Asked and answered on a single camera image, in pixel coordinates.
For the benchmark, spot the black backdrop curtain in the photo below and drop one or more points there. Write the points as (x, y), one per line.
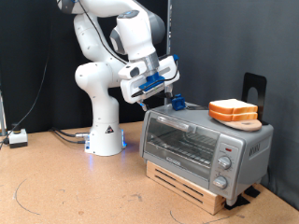
(25, 46)

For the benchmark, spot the black metal bookend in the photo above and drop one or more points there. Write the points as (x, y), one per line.
(247, 82)

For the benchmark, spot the round tan wooden board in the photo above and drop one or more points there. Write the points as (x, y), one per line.
(246, 126)

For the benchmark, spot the silver toaster oven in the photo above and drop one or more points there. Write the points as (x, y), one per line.
(246, 137)

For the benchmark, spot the grey backdrop curtain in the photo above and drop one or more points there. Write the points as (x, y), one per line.
(224, 37)

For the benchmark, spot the vertical metal pole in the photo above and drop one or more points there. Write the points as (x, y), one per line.
(169, 31)

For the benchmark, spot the thin metal post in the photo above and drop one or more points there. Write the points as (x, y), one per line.
(2, 115)

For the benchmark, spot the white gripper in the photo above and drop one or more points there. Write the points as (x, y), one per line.
(168, 70)

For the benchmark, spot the silver oven knob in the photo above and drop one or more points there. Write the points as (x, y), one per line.
(220, 182)
(224, 162)

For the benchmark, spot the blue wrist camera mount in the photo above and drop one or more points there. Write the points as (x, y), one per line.
(151, 81)

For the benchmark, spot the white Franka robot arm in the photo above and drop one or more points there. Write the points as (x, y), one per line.
(99, 77)

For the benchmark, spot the emergency stop button box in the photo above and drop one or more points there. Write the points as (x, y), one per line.
(18, 138)

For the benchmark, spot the slatted wooden box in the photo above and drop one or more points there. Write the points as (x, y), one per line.
(211, 202)

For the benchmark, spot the black foam pad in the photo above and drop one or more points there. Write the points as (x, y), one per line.
(241, 202)
(253, 191)

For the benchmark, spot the metal spatula with blue block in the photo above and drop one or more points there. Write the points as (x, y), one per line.
(178, 102)

